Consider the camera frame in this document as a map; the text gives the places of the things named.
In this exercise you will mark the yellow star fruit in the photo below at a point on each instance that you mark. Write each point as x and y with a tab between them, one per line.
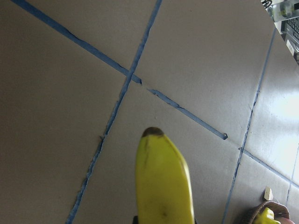
266	217

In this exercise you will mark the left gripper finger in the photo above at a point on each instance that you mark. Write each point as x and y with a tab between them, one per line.
135	220

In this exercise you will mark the brown wicker basket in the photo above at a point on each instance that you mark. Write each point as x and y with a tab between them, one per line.
281	213

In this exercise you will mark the basket paper tag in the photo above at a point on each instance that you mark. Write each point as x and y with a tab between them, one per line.
268	194

